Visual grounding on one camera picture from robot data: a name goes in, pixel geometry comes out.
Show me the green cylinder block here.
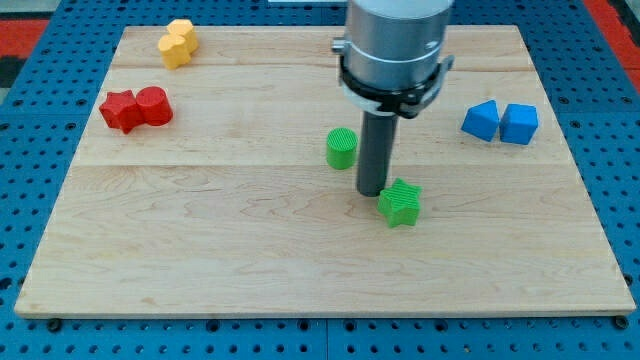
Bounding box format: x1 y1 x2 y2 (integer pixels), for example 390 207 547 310
326 127 358 170

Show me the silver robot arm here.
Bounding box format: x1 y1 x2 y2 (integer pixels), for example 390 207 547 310
332 0 454 119

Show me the green star block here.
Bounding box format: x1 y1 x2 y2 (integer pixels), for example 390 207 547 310
377 178 422 228

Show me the red star block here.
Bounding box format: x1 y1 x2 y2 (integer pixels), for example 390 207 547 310
99 90 145 134

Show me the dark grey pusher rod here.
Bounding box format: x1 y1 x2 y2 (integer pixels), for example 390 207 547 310
356 112 398 197

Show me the wooden board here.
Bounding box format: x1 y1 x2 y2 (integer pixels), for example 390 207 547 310
15 26 636 319

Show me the red cylinder block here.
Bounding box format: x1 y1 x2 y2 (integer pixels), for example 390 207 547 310
135 86 173 126

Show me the yellow hexagon block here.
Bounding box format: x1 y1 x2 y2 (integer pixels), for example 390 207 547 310
166 19 199 53

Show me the blue cube block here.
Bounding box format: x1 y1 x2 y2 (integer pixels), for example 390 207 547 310
499 104 539 145

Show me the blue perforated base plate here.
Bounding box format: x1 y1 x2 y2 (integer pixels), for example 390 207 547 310
1 0 639 359

